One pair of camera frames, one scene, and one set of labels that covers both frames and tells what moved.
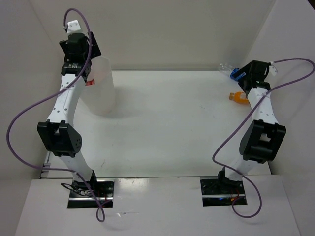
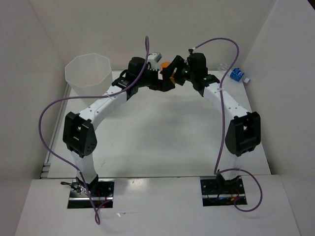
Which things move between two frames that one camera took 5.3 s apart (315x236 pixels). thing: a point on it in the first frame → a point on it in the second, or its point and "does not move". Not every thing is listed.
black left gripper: [95, 51] → [160, 84]
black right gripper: [246, 69] → [177, 62]
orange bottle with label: [239, 97] → [165, 65]
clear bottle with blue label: [235, 73] does not move
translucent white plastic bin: [101, 98] does not move
